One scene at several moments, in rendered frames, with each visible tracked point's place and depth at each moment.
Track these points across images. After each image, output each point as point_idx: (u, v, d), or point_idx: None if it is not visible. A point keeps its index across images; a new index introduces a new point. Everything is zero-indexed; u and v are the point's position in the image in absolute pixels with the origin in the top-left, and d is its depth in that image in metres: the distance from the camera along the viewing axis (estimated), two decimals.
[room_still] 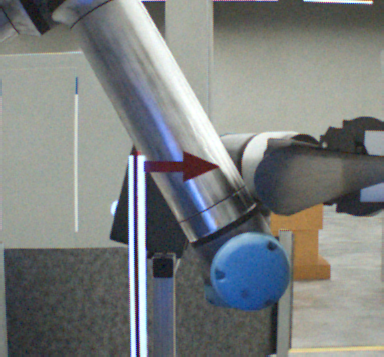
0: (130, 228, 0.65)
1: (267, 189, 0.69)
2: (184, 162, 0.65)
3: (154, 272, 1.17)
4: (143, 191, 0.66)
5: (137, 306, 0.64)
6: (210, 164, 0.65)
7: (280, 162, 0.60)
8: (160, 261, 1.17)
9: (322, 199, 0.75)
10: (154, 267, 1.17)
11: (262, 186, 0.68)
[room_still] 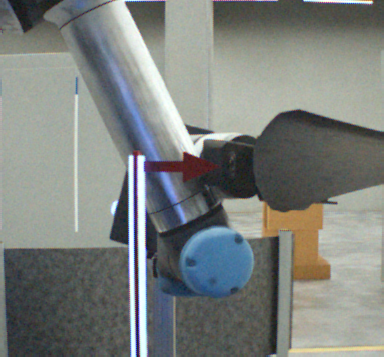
0: (130, 228, 0.65)
1: (265, 173, 0.69)
2: (184, 162, 0.65)
3: (154, 272, 1.17)
4: (143, 191, 0.66)
5: (137, 306, 0.64)
6: (210, 164, 0.65)
7: (281, 133, 0.60)
8: None
9: (319, 196, 0.75)
10: (154, 267, 1.17)
11: (261, 168, 0.68)
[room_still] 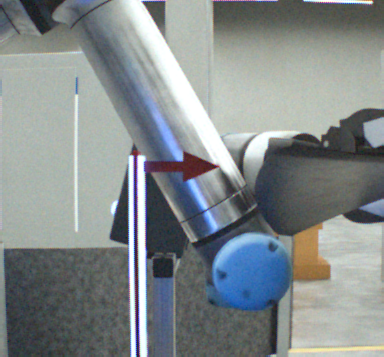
0: (130, 228, 0.65)
1: None
2: (184, 162, 0.65)
3: (154, 272, 1.17)
4: (143, 191, 0.66)
5: (137, 306, 0.64)
6: (210, 164, 0.65)
7: None
8: (160, 261, 1.17)
9: None
10: (154, 267, 1.17)
11: None
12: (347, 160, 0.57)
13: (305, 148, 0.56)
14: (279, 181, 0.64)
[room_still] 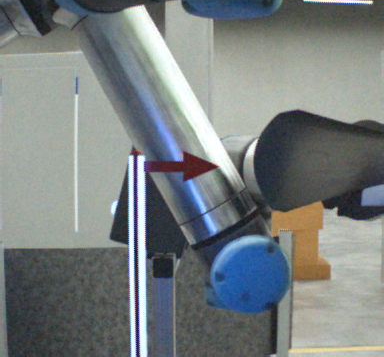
0: (130, 228, 0.65)
1: None
2: (184, 162, 0.65)
3: (154, 272, 1.17)
4: (143, 191, 0.66)
5: (137, 306, 0.64)
6: (210, 164, 0.65)
7: None
8: (160, 261, 1.17)
9: None
10: (154, 267, 1.17)
11: None
12: (349, 132, 0.58)
13: (308, 114, 0.56)
14: (279, 149, 0.64)
